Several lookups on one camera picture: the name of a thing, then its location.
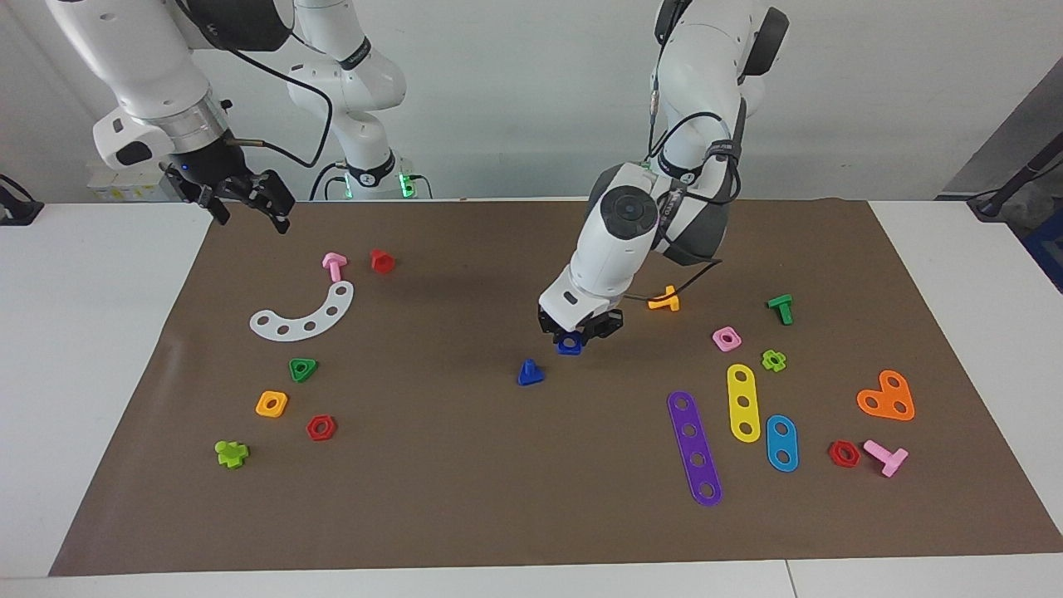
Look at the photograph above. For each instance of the lime green cross nut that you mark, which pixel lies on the lime green cross nut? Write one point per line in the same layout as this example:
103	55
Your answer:
767	362

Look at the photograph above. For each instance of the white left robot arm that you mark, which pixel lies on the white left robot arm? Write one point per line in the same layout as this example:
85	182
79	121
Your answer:
614	241

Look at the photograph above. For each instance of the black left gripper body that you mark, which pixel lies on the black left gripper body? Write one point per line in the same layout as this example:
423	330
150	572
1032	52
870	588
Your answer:
594	326

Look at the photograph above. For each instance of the black stand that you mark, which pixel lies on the black stand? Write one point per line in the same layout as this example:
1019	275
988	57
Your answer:
988	206

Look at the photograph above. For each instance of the white curved five-hole plate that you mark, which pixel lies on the white curved five-hole plate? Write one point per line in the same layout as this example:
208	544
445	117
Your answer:
321	320

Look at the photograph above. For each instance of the green triangle nut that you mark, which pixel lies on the green triangle nut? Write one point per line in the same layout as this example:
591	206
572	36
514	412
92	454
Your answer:
311	364

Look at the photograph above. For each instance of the blue triangle-head screw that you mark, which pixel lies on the blue triangle-head screw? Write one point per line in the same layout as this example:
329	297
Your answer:
530	375

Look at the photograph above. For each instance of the lime green cross-head screw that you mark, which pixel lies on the lime green cross-head screw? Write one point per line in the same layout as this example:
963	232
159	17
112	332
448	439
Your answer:
230	454

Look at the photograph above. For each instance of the black table clamp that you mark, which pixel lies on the black table clamp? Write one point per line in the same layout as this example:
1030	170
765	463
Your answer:
21	212

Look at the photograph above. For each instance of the pink square nut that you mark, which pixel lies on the pink square nut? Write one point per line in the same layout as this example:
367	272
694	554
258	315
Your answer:
717	336

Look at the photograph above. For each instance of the red plastic screw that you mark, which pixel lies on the red plastic screw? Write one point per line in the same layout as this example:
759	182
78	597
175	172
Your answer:
382	262

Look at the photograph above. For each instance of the purple four-hole plate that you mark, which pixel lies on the purple four-hole plate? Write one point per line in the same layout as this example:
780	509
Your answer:
694	444

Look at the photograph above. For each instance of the brown table mat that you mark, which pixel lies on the brown table mat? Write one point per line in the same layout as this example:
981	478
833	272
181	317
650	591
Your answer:
498	482

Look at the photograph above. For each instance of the white boxes stack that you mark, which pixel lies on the white boxes stack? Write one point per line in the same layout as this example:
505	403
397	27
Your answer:
124	189

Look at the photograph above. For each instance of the blue bin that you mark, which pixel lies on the blue bin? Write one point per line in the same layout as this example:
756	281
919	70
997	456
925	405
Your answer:
1048	249

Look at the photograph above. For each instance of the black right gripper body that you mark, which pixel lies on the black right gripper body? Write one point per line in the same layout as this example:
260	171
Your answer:
216	174

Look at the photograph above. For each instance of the orange plastic screw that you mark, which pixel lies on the orange plastic screw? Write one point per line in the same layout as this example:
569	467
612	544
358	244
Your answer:
667	304

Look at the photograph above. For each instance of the pink plastic screw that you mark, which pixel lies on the pink plastic screw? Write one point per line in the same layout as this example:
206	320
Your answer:
889	458
335	266

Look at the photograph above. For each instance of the orange heart-shaped plate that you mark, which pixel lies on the orange heart-shaped plate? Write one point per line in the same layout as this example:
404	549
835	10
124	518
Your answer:
885	399

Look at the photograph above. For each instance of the red hexagon nut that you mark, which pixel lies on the red hexagon nut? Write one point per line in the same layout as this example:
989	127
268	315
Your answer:
833	454
312	428

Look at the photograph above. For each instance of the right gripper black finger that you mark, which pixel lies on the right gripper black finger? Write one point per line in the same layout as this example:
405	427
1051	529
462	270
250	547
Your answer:
219	211
282	219

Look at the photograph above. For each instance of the orange square nut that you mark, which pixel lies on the orange square nut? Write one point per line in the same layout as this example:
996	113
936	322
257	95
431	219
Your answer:
261	407

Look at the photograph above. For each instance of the yellow three-hole plate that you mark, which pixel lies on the yellow three-hole plate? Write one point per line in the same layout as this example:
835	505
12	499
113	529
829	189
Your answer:
742	389

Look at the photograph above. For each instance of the blue two-hole plate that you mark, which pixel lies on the blue two-hole plate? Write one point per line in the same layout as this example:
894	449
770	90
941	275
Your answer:
781	443

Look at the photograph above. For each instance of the blue square nut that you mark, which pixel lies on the blue square nut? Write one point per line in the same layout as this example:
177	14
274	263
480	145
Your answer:
570	349

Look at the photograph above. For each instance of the green plastic screw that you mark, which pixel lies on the green plastic screw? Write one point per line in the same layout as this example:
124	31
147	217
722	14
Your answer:
783	309

